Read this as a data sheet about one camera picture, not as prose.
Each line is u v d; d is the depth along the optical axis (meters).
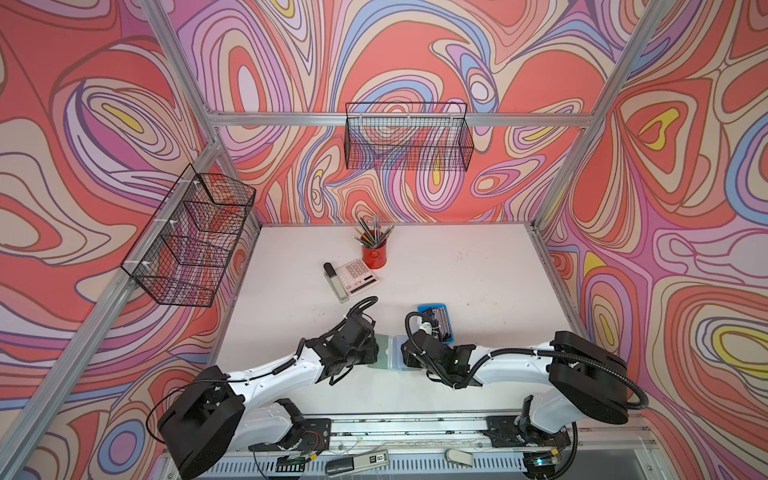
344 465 0.65
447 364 0.64
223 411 0.41
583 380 0.44
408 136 0.96
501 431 0.74
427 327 0.77
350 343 0.66
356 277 1.02
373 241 1.04
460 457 0.69
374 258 1.01
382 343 0.88
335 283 0.99
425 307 0.93
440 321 0.90
